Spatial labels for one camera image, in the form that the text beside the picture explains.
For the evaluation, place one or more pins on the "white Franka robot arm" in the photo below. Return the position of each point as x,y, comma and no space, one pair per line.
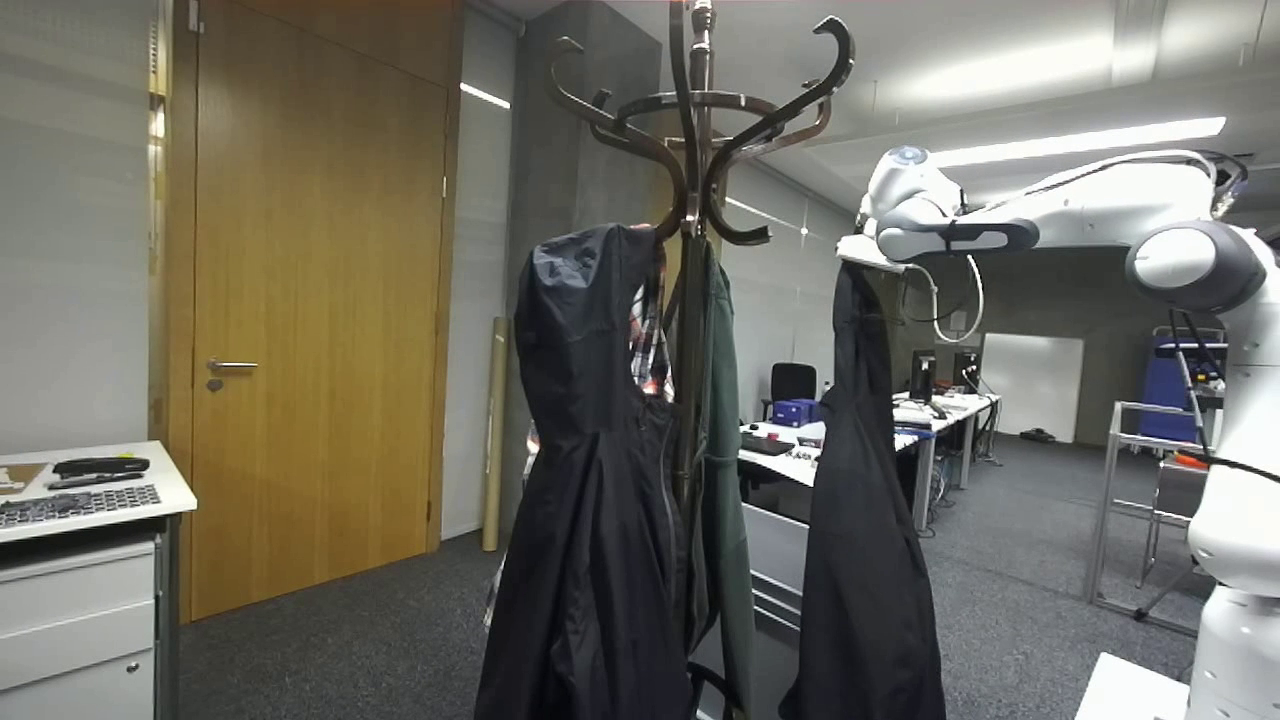
1242,521

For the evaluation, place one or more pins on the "dark green jacket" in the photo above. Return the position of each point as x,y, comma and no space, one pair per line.
725,441

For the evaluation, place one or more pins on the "blue cabinet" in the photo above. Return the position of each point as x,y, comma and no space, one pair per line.
1175,380

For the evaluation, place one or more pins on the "black office chair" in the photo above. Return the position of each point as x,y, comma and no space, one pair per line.
793,380

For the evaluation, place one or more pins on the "grey metal frame table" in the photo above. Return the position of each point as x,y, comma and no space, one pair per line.
1135,506

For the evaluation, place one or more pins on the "black jacket with plaid lining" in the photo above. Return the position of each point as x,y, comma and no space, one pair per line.
586,533

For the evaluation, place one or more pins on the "white office desk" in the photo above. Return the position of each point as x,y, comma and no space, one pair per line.
786,465

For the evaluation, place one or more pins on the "light wooden door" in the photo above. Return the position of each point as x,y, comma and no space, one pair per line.
321,292

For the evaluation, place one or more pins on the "black hoodie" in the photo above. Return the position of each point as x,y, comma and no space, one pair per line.
862,533

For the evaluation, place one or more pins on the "black stapler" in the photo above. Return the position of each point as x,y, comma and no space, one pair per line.
103,471

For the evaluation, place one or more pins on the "white whiteboard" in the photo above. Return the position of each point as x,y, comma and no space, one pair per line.
1033,386

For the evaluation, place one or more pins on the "dark keyboard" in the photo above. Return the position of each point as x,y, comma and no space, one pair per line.
75,506

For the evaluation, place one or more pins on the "white robot base platform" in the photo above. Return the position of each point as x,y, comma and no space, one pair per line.
1124,689

